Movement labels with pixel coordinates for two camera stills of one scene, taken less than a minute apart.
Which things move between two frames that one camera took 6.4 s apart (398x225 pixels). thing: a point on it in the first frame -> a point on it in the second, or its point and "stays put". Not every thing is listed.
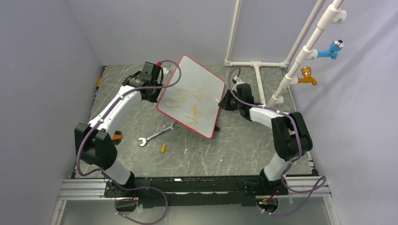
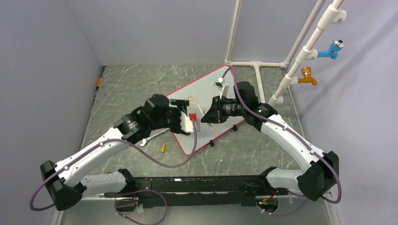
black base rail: x=195 y=191 stays put
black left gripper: x=153 y=99 -> x=182 y=105
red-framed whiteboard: x=195 y=100 -> x=186 y=141
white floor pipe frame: x=256 y=64 stays put
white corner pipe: x=228 y=61 stays put
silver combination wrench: x=145 y=139 stays put
